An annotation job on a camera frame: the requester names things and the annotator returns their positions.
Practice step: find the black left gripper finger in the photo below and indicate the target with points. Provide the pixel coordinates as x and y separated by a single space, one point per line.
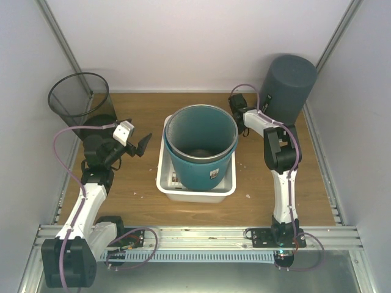
126 124
142 145

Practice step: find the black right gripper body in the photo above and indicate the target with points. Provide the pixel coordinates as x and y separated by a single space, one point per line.
239 128

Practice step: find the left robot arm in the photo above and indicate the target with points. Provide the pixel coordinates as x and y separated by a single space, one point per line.
70 258

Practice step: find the white plastic tub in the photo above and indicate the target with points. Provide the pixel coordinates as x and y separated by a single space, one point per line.
222 180

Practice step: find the dark grey cylindrical bin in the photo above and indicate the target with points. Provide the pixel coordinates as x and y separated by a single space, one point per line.
286 87

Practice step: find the aluminium frame post left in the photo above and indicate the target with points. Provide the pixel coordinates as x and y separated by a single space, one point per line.
63 43

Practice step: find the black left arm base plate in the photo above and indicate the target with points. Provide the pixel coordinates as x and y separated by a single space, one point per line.
131 241

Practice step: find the aluminium front rail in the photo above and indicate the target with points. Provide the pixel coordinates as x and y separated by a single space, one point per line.
231 238

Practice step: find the black wire mesh bin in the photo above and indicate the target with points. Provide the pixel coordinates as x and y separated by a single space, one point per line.
82 99

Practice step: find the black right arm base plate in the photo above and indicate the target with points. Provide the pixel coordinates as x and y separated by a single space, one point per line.
271 238

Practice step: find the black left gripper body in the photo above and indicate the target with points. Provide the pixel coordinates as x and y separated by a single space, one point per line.
110 159

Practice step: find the aluminium frame post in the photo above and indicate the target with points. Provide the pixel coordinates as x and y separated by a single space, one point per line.
63 43
349 14

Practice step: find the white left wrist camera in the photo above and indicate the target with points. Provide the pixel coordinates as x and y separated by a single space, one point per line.
121 135

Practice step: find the aluminium frame post right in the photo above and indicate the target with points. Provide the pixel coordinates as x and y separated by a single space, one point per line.
349 14

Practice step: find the silver mesh metal bin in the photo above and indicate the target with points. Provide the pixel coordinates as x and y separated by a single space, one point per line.
201 133

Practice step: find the teal plastic bin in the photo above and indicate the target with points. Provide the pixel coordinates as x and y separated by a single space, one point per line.
185 170

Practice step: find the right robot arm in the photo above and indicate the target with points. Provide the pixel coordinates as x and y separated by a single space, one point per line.
282 156

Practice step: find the grey slotted cable duct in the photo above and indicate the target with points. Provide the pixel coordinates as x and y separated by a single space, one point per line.
139 256

